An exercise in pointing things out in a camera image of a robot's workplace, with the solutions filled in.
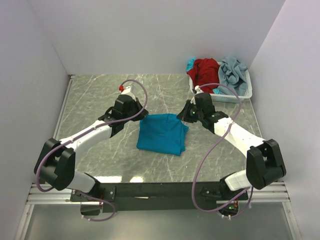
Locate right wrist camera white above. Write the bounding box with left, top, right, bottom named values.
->
left=190, top=85, right=202, bottom=104

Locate white laundry basket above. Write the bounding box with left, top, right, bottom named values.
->
left=189, top=70, right=253, bottom=103

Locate aluminium rail frame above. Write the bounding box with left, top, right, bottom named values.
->
left=15, top=74, right=302, bottom=240

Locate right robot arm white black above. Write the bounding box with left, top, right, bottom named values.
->
left=177, top=92, right=287, bottom=194

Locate grey t shirt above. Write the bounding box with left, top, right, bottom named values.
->
left=218, top=56, right=248, bottom=96

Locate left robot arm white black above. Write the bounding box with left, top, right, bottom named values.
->
left=34, top=94, right=148, bottom=197

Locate blue t shirt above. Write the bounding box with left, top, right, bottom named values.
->
left=136, top=113, right=189, bottom=156

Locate light blue garment in basket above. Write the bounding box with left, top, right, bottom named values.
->
left=185, top=57, right=197, bottom=72

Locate red t shirt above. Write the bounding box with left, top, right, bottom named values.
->
left=187, top=58, right=220, bottom=87

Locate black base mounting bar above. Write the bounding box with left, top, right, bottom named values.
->
left=69, top=181, right=251, bottom=217

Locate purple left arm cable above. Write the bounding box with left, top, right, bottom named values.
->
left=35, top=79, right=148, bottom=223

